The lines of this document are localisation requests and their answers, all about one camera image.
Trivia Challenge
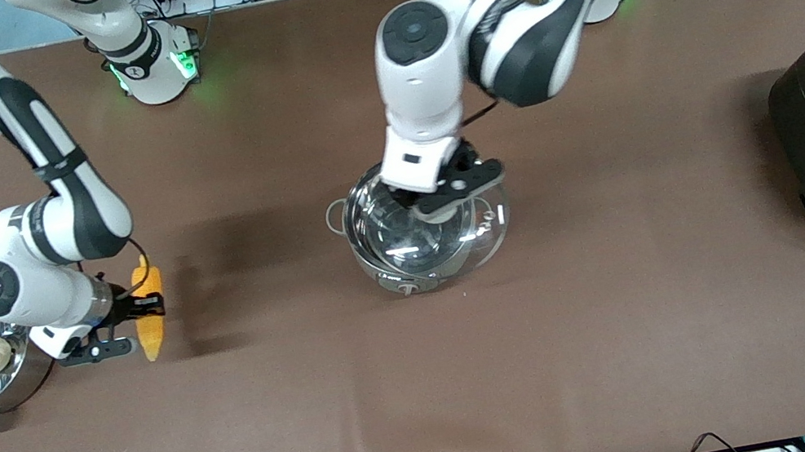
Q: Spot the yellow toy corn cob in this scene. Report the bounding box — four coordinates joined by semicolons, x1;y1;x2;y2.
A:
124;253;176;364

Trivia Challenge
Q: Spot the glass pot lid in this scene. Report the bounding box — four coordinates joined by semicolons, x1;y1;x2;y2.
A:
337;145;522;294

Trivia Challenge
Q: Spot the steel cooking pot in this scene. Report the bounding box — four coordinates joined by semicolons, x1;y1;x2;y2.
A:
318;143;524;308

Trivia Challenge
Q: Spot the brown table cover cloth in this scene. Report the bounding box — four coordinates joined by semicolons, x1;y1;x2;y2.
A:
0;0;805;452

